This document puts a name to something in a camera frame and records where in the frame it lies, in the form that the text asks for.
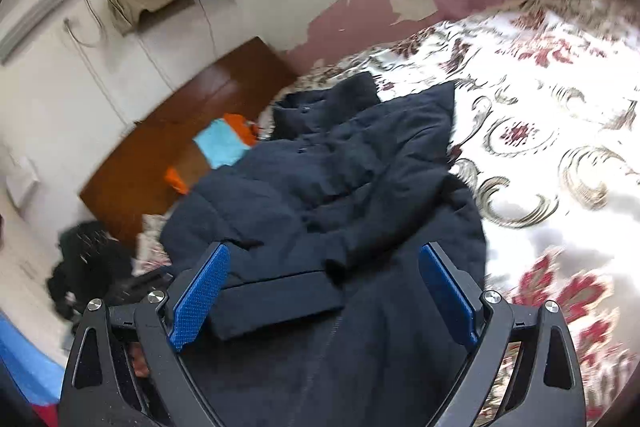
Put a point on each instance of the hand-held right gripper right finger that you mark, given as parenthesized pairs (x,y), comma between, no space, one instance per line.
(445,297)

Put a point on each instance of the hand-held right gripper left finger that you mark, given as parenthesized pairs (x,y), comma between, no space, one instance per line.
(197,297)

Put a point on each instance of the dark navy coat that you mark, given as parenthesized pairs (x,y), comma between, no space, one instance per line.
(325,187)

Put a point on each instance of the black clothes pile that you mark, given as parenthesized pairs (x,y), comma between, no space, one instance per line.
(85,267)

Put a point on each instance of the orange and light blue cloth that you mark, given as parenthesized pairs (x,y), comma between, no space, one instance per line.
(222,144)

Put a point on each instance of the brown wooden headboard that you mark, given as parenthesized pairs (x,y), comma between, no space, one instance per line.
(210,92)

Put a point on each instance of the floral bedspread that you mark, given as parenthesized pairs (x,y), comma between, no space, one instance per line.
(525,97)

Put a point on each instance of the white wall box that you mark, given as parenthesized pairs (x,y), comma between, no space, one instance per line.
(22,182)

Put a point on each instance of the white wall trunking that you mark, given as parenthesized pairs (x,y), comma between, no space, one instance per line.
(35,19)

